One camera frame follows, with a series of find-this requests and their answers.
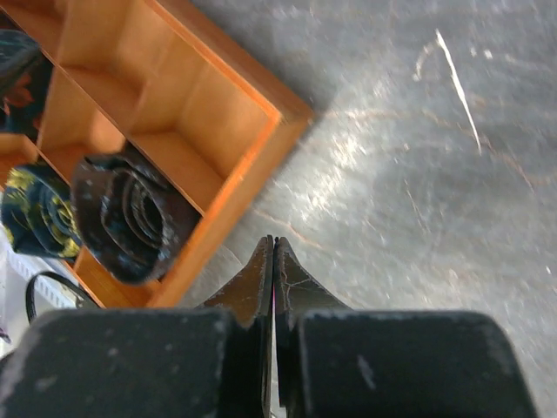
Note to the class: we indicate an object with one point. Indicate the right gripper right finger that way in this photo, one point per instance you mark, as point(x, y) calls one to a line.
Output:
point(311, 345)

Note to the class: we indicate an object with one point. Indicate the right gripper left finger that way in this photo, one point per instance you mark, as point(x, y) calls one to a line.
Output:
point(245, 390)

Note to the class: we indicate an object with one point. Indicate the wooden compartment tray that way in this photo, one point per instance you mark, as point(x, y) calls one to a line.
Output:
point(161, 76)

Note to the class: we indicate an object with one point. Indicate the dark brown rolled tie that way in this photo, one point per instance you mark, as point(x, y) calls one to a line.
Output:
point(130, 217)

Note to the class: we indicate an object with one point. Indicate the yellow blue rolled tie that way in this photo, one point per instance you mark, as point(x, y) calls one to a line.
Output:
point(36, 213)

